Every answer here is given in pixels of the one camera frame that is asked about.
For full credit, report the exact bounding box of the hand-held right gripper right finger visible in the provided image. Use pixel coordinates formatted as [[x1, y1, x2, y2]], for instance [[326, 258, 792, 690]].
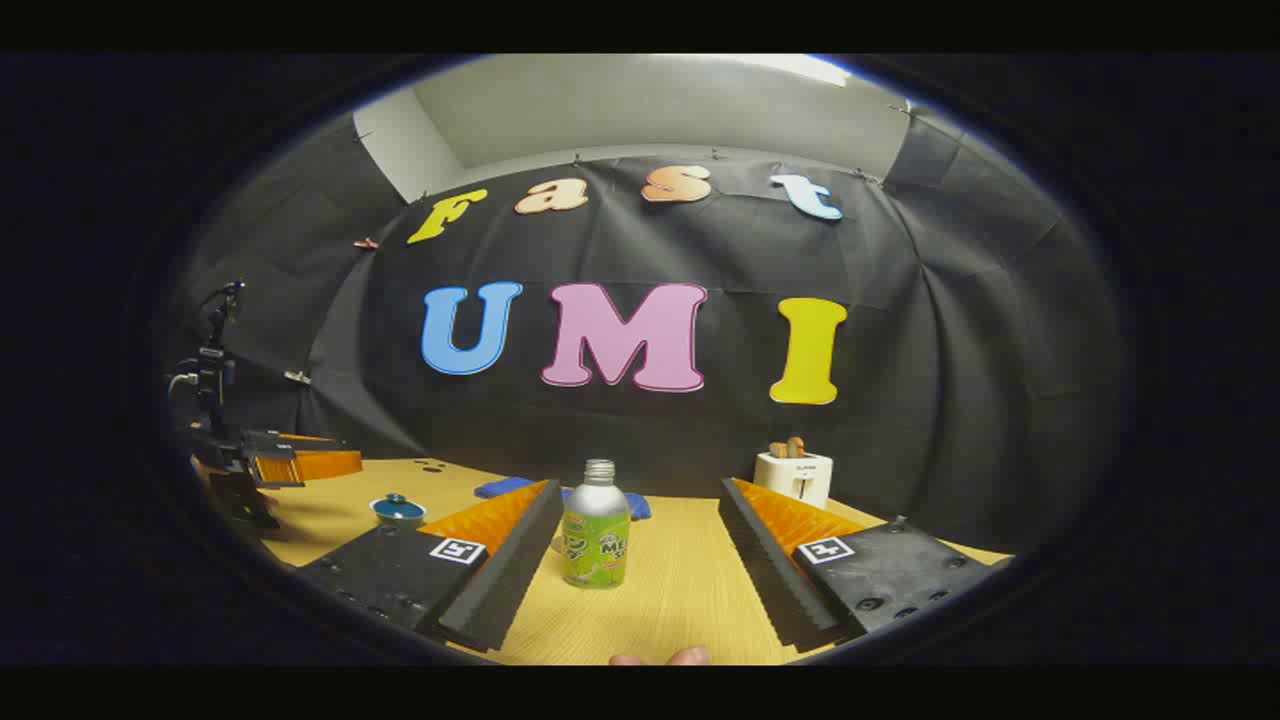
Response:
[[718, 477, 1013, 653]]

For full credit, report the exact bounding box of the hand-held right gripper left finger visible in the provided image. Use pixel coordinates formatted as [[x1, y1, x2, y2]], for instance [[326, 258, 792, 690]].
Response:
[[295, 478, 567, 653]]

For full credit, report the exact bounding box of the silver green water bottle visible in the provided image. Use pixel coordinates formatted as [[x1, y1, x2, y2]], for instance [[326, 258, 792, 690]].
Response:
[[560, 459, 632, 590]]

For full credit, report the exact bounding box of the blue towel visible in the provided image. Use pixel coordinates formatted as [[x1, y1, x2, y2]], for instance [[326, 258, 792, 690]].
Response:
[[473, 476, 653, 521]]

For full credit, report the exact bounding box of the white toaster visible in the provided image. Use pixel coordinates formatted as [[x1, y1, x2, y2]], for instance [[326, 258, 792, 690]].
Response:
[[753, 450, 834, 509]]

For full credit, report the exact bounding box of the black backdrop cloth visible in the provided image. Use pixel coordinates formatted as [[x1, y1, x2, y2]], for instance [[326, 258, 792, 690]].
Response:
[[165, 95, 1126, 556]]

